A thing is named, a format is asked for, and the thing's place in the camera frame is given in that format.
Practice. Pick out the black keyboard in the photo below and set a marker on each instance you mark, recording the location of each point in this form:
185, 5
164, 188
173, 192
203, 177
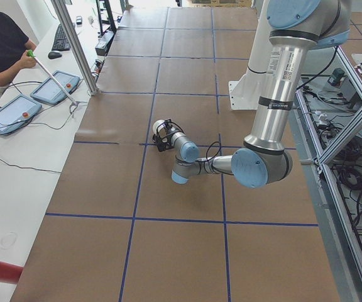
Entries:
60, 42

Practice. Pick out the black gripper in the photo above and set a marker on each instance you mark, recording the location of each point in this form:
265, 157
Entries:
162, 139

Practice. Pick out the brown paper table cover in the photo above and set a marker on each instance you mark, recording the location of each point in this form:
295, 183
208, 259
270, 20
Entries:
127, 224

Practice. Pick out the aluminium frame post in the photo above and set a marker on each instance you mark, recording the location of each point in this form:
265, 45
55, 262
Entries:
65, 20

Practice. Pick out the white mug with smiley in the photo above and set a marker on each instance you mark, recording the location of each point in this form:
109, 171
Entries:
160, 129

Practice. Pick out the far teach pendant tablet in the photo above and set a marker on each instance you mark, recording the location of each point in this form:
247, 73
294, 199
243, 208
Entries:
48, 91

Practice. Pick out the teach pendant tablet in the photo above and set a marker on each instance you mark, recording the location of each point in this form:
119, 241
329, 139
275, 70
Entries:
17, 112
48, 91

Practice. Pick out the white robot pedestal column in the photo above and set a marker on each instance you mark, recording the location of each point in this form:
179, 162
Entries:
264, 61

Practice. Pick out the near teach pendant tablet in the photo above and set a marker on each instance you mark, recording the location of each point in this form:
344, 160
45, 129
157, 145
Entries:
17, 112

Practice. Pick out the black computer mouse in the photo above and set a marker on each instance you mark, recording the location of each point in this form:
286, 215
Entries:
54, 54

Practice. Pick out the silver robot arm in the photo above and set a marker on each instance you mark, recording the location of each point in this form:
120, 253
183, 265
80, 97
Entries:
287, 30

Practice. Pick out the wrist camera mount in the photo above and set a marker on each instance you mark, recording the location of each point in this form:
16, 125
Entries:
158, 141

